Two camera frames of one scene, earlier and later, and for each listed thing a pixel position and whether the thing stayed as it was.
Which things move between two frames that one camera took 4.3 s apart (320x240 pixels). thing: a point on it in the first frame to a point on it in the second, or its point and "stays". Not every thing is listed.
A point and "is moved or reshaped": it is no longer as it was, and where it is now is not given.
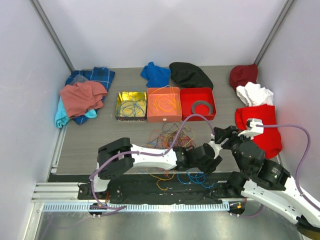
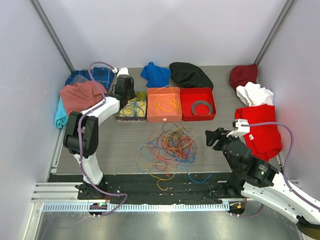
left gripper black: x=211 y=166 to x=133 y=94
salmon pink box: x=164 y=104 stays
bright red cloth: x=269 y=141 stays
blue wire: x=131 y=107 is moved or reshaped
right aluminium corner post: x=274 y=32 stays
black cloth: x=189 y=75 stays
